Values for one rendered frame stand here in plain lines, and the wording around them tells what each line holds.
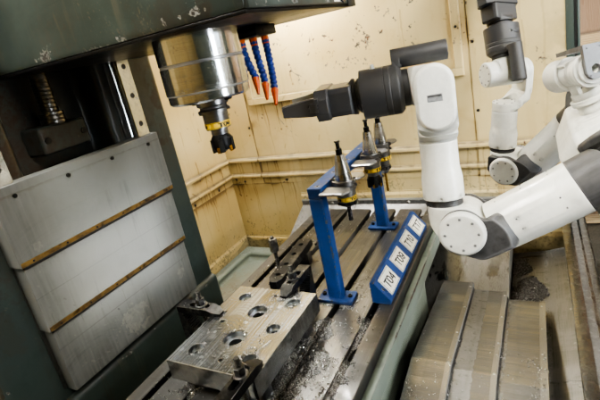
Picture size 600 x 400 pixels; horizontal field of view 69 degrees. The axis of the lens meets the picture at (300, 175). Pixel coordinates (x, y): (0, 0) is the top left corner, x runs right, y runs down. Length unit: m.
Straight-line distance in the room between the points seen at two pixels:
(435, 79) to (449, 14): 0.96
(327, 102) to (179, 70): 0.26
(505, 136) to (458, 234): 0.57
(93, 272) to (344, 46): 1.20
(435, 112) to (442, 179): 0.12
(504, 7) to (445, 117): 0.61
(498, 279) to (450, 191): 0.85
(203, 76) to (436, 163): 0.43
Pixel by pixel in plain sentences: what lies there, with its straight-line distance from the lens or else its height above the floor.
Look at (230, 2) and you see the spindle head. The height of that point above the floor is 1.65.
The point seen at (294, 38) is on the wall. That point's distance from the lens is 1.89.
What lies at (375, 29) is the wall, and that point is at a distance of 1.75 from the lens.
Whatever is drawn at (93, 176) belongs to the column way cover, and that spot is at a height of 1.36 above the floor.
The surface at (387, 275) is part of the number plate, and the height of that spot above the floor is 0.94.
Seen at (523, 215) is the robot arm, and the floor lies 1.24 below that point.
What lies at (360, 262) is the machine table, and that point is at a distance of 1.39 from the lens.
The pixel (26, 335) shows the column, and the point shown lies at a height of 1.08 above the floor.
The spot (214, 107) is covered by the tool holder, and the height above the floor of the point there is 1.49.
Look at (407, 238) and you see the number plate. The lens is 1.40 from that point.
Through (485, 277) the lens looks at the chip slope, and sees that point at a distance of 1.62.
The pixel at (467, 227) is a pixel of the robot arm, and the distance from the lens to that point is 0.78.
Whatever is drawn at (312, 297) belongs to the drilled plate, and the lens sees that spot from 1.09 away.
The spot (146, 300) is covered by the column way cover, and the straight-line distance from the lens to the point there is 1.35.
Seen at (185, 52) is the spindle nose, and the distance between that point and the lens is 0.80.
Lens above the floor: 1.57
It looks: 16 degrees down
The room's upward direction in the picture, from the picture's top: 12 degrees counter-clockwise
